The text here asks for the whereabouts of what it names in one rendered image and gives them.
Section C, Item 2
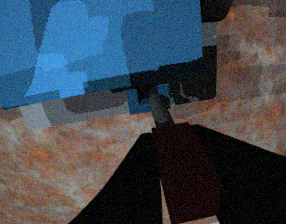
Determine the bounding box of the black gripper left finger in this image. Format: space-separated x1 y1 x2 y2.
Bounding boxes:
68 132 163 224

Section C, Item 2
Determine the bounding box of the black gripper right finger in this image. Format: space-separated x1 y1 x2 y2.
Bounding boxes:
191 124 286 224

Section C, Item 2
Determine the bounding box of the red-headed metal pin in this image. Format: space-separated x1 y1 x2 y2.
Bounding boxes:
148 93 221 224

